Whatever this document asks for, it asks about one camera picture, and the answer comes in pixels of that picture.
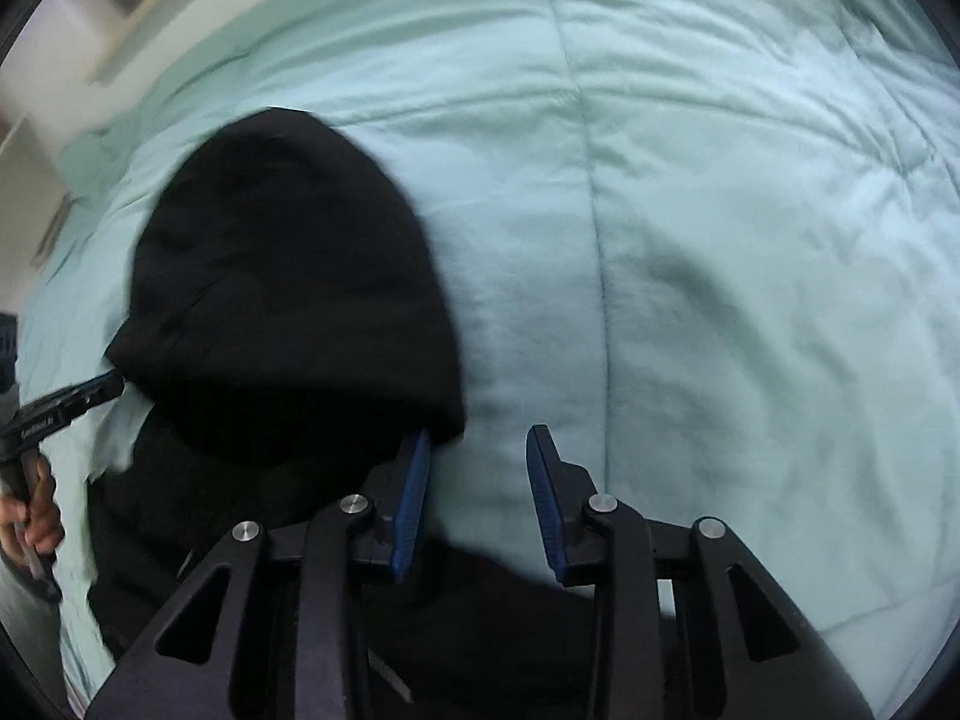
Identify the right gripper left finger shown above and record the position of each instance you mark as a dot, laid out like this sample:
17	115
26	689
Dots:
187	662

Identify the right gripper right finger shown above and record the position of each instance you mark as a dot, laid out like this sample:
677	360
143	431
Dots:
689	622

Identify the black hooded jacket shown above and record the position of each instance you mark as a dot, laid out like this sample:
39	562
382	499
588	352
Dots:
286	327

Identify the person's left hand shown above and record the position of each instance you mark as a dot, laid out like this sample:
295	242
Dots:
36	525

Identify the teal quilted duvet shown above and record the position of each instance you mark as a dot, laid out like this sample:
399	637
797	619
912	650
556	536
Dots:
713	244

